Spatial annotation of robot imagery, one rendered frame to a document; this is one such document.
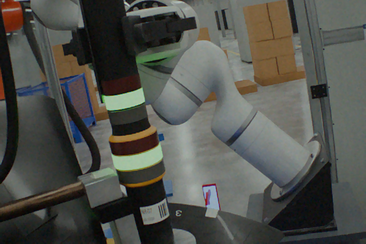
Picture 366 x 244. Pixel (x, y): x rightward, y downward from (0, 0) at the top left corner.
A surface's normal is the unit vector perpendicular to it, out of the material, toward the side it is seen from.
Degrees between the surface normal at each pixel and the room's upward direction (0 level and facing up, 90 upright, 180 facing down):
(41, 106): 35
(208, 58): 67
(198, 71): 78
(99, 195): 90
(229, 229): 18
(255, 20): 90
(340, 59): 91
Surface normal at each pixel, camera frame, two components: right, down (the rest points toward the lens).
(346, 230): -0.19, -0.96
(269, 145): 0.04, -0.07
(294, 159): 0.19, -0.26
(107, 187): 0.43, 0.09
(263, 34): 0.05, 0.18
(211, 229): 0.06, -0.98
